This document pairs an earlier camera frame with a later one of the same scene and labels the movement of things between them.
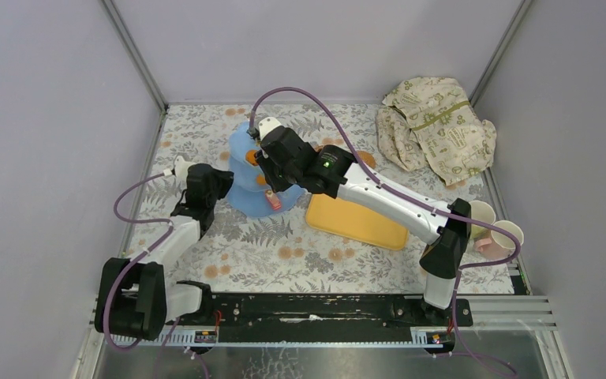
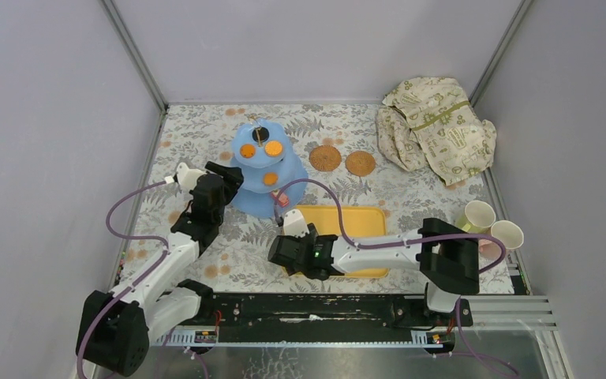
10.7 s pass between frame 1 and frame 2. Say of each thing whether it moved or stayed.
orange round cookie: moved
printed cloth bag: stayed
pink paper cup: stayed
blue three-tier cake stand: stayed
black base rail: stayed
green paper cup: stayed
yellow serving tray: moved
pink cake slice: moved
